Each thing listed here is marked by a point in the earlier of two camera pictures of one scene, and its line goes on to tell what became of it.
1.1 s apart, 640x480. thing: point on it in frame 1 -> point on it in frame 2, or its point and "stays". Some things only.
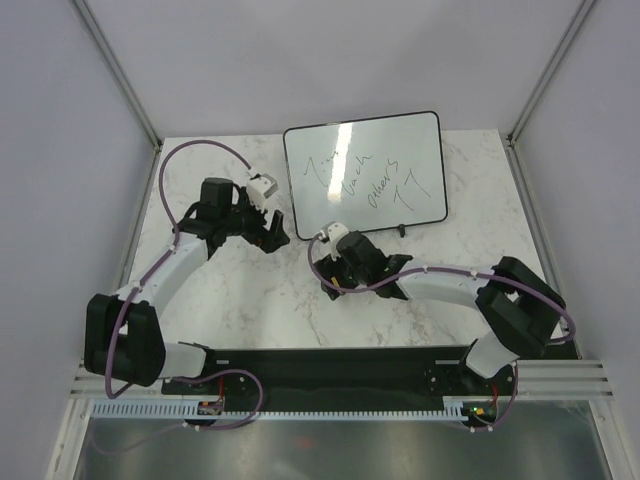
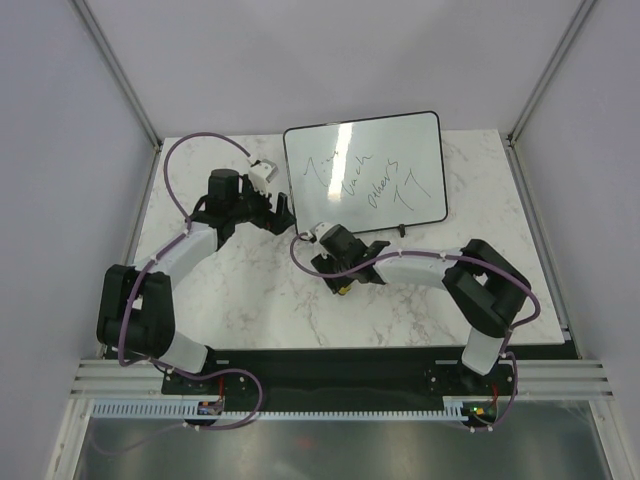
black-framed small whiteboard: [369, 175] stays
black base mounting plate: [350, 376] stays
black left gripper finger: [277, 229] -> [282, 204]
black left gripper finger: [266, 240] -> [277, 223]
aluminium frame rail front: [533, 379] stays
